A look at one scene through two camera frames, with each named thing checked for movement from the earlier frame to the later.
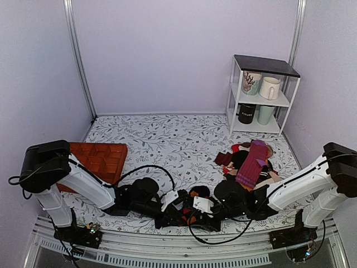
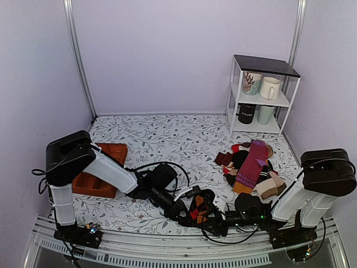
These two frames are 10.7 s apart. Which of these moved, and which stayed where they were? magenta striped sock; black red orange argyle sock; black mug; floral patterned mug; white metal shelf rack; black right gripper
Moved: black red orange argyle sock; black right gripper
Stayed: black mug; magenta striped sock; floral patterned mug; white metal shelf rack
